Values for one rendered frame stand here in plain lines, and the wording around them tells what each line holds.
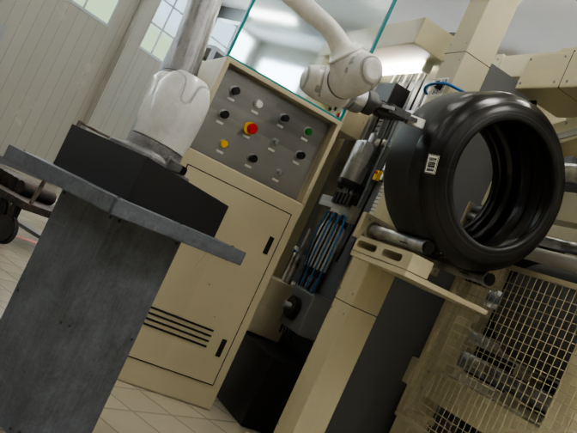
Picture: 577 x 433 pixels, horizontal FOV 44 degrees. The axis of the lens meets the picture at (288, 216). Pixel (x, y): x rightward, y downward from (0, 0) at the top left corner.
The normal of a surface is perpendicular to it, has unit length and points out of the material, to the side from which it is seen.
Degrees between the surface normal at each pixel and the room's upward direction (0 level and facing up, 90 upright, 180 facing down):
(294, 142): 90
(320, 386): 90
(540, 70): 90
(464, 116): 71
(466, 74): 90
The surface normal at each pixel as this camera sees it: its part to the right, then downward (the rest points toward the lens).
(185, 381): 0.40, 0.14
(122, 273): 0.73, 0.30
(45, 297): -0.54, -0.29
